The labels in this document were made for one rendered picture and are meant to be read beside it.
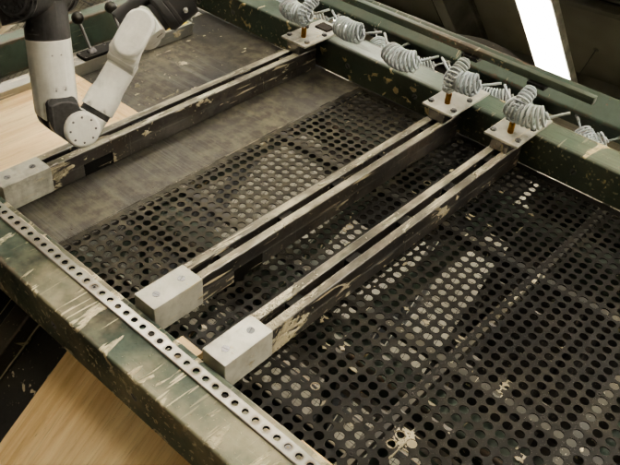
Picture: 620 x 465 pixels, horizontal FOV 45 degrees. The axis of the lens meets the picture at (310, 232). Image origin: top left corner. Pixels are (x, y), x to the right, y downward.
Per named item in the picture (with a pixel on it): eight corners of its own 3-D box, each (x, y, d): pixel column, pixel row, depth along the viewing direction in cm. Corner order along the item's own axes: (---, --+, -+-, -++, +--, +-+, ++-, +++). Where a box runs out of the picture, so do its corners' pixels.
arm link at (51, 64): (49, 153, 157) (35, 43, 148) (29, 139, 166) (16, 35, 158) (102, 145, 163) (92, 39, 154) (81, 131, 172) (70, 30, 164)
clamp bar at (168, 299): (130, 314, 154) (119, 222, 139) (453, 112, 225) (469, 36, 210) (162, 339, 149) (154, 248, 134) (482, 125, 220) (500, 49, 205)
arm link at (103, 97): (141, 81, 165) (98, 158, 165) (123, 73, 173) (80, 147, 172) (101, 55, 158) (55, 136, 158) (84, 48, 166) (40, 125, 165)
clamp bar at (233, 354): (196, 367, 145) (191, 276, 129) (511, 138, 216) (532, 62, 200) (232, 397, 140) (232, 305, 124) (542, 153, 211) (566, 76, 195)
